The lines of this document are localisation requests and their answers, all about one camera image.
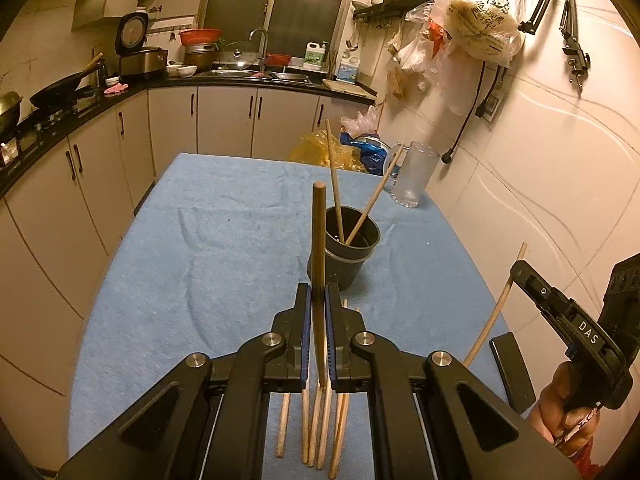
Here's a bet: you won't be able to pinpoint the yellow plastic bag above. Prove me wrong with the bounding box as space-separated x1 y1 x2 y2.
288 130 367 172

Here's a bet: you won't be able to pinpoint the person right hand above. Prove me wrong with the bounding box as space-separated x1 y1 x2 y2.
526 361 600 457

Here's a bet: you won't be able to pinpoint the metal pot with lid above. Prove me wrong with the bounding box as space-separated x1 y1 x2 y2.
183 44 217 72

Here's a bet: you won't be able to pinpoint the wooden chopstick seven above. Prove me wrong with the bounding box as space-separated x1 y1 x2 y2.
307 382 323 468

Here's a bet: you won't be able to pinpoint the wooden chopstick eight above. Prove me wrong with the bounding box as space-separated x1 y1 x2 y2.
316 386 332 470

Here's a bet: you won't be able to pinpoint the black power cable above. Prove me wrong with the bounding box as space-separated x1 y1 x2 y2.
440 62 487 165

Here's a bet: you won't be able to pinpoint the blue plastic bag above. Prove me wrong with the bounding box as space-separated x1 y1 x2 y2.
340 131 392 176

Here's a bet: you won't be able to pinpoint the wooden chopstick four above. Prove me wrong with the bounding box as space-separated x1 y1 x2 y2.
276 393 291 458

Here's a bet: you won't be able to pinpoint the black wall shelf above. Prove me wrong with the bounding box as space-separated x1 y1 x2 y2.
352 0 432 24

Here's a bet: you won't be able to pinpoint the wooden chopstick two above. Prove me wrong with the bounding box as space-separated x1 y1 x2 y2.
345 143 405 246

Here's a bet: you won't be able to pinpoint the wooden chopstick five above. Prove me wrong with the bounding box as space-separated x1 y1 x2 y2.
463 273 513 368

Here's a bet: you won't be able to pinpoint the black frying pan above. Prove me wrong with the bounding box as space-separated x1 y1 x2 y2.
29 52 104 108

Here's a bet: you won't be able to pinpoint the clear glass mug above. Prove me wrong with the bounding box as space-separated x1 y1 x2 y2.
383 141 440 208

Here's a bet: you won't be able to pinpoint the kitchen faucet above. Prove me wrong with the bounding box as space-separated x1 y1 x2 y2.
248 27 269 73

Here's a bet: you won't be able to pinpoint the blue table cloth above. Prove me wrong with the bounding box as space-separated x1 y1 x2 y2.
68 154 494 453

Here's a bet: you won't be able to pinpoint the rice cooker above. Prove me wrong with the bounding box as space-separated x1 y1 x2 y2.
115 9 168 80

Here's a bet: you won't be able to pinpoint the wooden chopstick three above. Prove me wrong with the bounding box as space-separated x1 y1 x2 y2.
310 181 326 388

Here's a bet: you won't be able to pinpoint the wooden cutting board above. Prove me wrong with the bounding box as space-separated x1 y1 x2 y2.
322 79 375 100

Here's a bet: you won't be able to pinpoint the blue label bottle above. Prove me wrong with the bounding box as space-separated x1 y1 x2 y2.
336 56 359 84

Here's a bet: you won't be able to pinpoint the hanging white plastic bag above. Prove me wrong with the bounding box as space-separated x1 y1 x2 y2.
430 0 525 67

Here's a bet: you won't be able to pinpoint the green label detergent jug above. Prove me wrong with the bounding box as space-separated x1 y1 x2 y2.
303 42 326 72

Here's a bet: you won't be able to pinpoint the dark utensil holder cup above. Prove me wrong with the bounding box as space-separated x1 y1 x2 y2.
307 206 381 295

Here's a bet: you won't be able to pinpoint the red basin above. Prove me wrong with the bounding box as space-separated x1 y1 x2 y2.
179 28 222 47

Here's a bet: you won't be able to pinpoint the wooden chopstick nine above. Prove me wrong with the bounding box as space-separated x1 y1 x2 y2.
329 393 350 480

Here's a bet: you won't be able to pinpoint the wooden chopstick one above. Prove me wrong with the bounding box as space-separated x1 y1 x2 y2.
326 119 345 244

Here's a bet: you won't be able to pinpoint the kitchen base cabinets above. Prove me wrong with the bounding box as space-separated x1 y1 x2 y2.
0 84 374 461

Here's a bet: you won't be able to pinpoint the wooden chopstick six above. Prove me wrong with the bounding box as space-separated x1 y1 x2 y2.
300 389 310 465

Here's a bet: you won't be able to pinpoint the black phone on table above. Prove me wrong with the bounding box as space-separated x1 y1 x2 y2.
489 332 536 415

